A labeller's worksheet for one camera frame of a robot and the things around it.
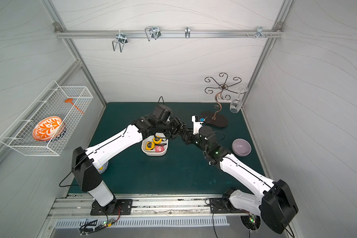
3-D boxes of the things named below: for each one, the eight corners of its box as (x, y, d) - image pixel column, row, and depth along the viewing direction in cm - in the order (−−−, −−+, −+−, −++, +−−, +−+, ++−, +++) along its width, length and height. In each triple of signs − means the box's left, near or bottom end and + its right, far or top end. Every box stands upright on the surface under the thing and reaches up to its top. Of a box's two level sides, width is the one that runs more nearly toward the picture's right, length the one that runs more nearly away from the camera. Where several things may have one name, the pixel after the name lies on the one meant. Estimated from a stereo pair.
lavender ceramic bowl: (228, 150, 98) (231, 144, 92) (233, 141, 102) (237, 134, 96) (245, 160, 93) (249, 154, 87) (250, 150, 98) (254, 144, 92)
